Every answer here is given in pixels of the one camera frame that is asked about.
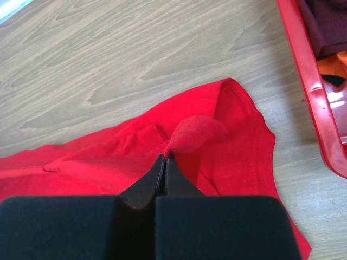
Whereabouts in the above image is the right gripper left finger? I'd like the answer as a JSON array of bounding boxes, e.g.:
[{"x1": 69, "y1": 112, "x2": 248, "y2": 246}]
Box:
[{"x1": 1, "y1": 155, "x2": 165, "y2": 259}]

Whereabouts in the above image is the bright red t shirt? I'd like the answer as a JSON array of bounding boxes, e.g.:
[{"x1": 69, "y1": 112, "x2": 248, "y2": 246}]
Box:
[{"x1": 1, "y1": 79, "x2": 311, "y2": 259}]

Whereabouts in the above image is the dark maroon t shirt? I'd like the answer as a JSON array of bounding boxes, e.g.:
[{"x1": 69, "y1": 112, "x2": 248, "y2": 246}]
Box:
[{"x1": 298, "y1": 0, "x2": 346, "y2": 60}]

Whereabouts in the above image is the red plastic bin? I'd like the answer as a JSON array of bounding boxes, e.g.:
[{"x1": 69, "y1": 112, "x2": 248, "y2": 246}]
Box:
[{"x1": 277, "y1": 0, "x2": 346, "y2": 178}]

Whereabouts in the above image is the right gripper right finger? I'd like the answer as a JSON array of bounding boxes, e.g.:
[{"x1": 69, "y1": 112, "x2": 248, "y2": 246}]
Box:
[{"x1": 155, "y1": 155, "x2": 301, "y2": 259}]

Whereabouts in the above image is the orange t shirt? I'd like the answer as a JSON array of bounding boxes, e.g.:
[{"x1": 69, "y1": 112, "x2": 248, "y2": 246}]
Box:
[{"x1": 317, "y1": 51, "x2": 346, "y2": 79}]

